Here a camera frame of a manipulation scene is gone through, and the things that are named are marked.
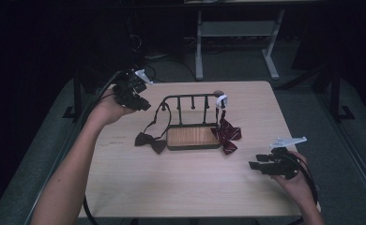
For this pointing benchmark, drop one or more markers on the person's left hand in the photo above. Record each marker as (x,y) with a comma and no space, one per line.
(109,109)

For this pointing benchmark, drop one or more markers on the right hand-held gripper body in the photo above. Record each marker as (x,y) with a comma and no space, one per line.
(281,164)

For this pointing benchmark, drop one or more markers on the dark brown bow tie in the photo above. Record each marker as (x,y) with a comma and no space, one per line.
(149,142)

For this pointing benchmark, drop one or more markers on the red striped bow tie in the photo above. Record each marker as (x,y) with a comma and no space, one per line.
(226,134)

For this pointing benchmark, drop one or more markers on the person's right hand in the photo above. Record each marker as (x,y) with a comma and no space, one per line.
(297,187)

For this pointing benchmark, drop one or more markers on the grey metal desk frame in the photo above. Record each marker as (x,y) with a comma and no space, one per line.
(237,29)

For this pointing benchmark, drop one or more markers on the black metal stand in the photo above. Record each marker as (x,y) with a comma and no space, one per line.
(76,93)
(336,93)

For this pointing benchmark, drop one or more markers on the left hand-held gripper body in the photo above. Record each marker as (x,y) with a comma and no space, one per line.
(126,92)

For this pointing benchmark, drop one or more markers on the black metal rack wooden base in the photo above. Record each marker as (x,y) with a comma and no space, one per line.
(192,136)

